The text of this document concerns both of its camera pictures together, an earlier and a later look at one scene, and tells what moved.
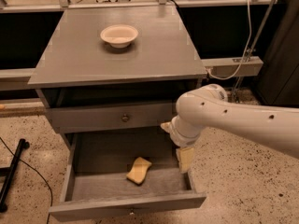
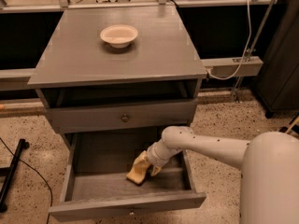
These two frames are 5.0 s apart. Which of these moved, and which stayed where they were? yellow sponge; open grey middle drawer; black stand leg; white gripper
Moved: white gripper
Stayed: yellow sponge; black stand leg; open grey middle drawer
